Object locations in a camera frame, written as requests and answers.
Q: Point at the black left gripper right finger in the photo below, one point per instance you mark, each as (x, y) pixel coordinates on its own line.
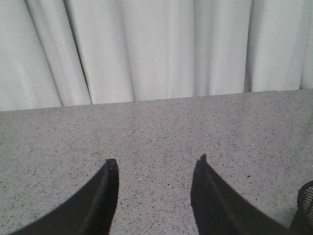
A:
(220, 210)

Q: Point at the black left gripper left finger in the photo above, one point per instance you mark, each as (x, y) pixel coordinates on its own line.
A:
(89, 211)

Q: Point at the black mesh pen holder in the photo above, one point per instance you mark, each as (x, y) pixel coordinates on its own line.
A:
(302, 222)

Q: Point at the grey curtain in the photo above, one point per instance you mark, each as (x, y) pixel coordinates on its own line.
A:
(56, 53)

